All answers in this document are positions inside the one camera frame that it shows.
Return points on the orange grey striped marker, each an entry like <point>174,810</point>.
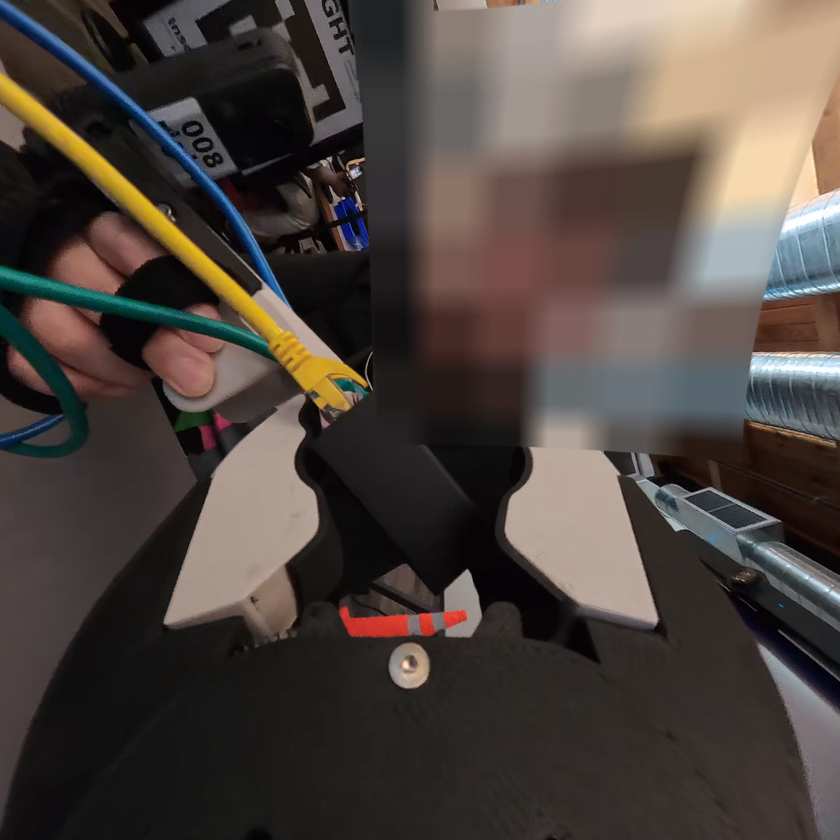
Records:
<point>394,625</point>

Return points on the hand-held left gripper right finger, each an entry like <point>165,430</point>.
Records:
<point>577,538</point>

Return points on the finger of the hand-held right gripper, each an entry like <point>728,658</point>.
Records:
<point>243,387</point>
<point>308,334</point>

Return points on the black network switch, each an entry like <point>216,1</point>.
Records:
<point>394,505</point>

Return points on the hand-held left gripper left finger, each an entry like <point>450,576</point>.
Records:
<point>243,525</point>

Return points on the ribbed silver air duct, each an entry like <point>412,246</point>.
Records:
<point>794,394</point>
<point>807,249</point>

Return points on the person's right hand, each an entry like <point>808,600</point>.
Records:
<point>65,328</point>

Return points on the metal rail with pipe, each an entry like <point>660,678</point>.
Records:
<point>774,558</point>

